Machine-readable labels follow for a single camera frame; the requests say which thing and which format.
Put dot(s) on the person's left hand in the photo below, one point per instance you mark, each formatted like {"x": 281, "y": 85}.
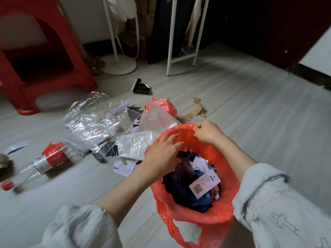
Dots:
{"x": 160, "y": 160}

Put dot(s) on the person's right hand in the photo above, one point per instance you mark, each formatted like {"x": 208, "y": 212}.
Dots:
{"x": 209, "y": 132}

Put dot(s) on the black patterned plastic piece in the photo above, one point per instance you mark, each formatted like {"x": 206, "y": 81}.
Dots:
{"x": 185, "y": 165}
{"x": 134, "y": 114}
{"x": 112, "y": 151}

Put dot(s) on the brown paper strip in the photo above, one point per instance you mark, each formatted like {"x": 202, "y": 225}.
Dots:
{"x": 194, "y": 111}

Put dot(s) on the large translucent plastic bag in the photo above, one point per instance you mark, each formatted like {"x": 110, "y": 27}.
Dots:
{"x": 134, "y": 145}

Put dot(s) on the white scrap black print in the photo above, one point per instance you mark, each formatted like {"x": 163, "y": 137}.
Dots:
{"x": 134, "y": 127}

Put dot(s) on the blue plastic bag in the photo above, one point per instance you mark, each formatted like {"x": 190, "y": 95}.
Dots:
{"x": 186, "y": 196}

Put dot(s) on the white tag square code print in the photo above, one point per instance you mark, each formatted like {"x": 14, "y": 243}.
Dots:
{"x": 204, "y": 184}

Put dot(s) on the red plastic bag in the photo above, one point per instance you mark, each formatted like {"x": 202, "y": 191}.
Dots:
{"x": 165, "y": 104}

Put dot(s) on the long white paper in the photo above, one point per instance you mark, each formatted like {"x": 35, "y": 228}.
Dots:
{"x": 120, "y": 107}

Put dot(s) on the black snack wrapper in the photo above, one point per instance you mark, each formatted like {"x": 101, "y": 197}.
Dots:
{"x": 141, "y": 88}

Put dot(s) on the clear crinkled plastic bag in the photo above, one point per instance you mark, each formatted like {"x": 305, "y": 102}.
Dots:
{"x": 88, "y": 126}

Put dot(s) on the waste basket with red bag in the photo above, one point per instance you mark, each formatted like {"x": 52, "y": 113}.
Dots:
{"x": 222, "y": 214}

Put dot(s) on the small white torn scrap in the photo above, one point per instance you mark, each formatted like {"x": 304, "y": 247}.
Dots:
{"x": 68, "y": 125}

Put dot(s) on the clear bottle red label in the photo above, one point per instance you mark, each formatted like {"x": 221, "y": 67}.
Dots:
{"x": 51, "y": 158}

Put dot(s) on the white rectangular paper slip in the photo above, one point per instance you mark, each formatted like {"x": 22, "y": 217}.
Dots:
{"x": 15, "y": 147}

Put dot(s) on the torn cardboard pieces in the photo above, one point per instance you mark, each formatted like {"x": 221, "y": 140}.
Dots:
{"x": 3, "y": 161}

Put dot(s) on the person's right forearm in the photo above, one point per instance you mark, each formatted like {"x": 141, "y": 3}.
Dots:
{"x": 238, "y": 157}

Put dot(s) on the person's left forearm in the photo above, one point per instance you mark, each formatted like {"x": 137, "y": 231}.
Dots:
{"x": 124, "y": 196}

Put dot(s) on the person's printed right sleeve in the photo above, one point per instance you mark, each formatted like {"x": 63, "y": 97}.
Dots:
{"x": 279, "y": 209}

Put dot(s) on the person's white left sleeve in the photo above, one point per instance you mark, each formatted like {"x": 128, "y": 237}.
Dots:
{"x": 77, "y": 227}

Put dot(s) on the beige cloth bag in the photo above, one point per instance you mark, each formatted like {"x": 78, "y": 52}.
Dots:
{"x": 192, "y": 25}

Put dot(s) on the tall black cabinet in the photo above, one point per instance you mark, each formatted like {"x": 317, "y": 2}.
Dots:
{"x": 160, "y": 28}

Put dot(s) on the dark wooden door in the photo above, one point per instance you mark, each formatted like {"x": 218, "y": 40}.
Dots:
{"x": 271, "y": 28}

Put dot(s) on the red plastic stool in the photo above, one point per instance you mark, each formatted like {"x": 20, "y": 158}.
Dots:
{"x": 11, "y": 85}

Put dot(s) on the white metal frame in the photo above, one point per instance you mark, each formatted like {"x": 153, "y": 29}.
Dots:
{"x": 170, "y": 49}

